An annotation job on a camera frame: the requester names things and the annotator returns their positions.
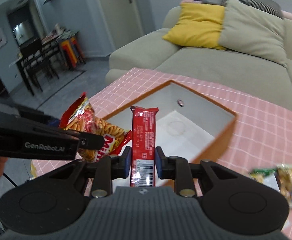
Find red orange pretzel snack bag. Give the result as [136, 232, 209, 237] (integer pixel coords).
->
[59, 93, 132, 162]

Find red wafer bar packet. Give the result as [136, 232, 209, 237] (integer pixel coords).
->
[130, 106, 159, 187]

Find green snack stick packet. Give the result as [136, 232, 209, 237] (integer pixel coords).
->
[248, 168, 277, 183]

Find orange storage box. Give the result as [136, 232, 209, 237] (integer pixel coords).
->
[104, 80, 237, 163]

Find dark dining table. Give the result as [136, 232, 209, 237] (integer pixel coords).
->
[13, 30, 79, 95]

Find stacked colourful stools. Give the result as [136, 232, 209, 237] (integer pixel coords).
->
[59, 36, 86, 70]

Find pink checkered tablecloth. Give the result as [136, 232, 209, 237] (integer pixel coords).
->
[32, 67, 292, 240]

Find beige sofa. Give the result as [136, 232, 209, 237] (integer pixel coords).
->
[105, 7, 292, 111]

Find cream door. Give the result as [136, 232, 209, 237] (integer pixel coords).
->
[99, 0, 144, 49]

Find yellow cushion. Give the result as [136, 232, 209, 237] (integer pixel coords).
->
[162, 3, 226, 50]

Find beige cushion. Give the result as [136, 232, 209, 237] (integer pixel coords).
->
[218, 0, 287, 67]

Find grey cushion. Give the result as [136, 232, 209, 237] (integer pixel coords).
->
[220, 0, 283, 19]

